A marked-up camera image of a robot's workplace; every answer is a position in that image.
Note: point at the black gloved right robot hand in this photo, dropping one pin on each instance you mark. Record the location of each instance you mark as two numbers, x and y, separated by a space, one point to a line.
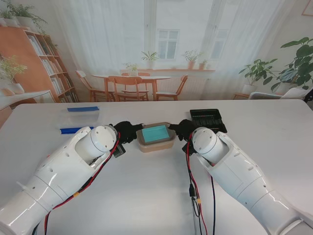
184 128

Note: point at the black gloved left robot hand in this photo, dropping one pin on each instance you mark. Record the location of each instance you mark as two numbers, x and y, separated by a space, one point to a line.
127 131

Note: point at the clear lid with teal label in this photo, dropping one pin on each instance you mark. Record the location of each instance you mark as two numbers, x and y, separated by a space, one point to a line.
155 133

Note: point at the brown kraft paper container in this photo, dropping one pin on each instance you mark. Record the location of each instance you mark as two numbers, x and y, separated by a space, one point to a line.
156 148

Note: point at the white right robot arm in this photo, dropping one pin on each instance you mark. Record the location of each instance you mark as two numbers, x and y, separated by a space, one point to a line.
232 159

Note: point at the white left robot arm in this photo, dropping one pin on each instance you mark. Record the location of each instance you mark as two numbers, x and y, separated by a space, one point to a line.
73 151

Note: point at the clear container with blue clips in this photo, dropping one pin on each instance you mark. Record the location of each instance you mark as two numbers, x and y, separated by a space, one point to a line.
83 109

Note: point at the black plastic tray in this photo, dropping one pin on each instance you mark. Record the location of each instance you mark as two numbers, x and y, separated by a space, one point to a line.
207 117

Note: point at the printed room backdrop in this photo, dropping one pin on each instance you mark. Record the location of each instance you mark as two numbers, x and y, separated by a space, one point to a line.
171 24

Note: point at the black stand clamp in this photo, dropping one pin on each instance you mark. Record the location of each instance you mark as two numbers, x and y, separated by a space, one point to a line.
309 96

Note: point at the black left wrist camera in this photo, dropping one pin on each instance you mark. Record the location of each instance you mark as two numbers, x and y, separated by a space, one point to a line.
119 150

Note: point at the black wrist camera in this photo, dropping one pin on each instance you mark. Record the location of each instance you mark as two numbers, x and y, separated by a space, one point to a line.
119 150
187 149

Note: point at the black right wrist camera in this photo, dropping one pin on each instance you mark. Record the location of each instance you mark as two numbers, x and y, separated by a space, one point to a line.
187 149

